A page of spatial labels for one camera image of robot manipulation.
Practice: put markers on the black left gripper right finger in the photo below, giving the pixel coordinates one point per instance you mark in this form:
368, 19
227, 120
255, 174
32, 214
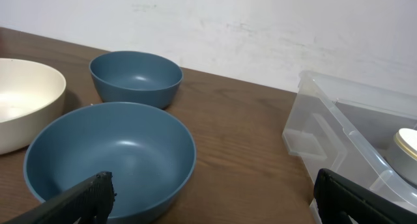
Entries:
340, 200

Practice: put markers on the grey plastic bowl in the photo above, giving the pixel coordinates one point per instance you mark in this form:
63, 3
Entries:
402, 160

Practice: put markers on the dark blue bowl front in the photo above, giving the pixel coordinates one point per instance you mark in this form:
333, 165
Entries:
150, 154

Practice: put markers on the white plastic bowl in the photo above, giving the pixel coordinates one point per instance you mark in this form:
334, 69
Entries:
405, 138

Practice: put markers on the clear plastic storage bin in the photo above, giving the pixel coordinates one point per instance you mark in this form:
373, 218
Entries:
347, 127

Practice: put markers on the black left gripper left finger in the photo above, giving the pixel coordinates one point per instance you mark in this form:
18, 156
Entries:
90, 201

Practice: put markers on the large cream bowl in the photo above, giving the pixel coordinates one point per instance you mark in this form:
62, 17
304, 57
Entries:
32, 96

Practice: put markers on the dark blue bowl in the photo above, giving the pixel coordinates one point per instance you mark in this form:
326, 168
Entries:
132, 76
150, 154

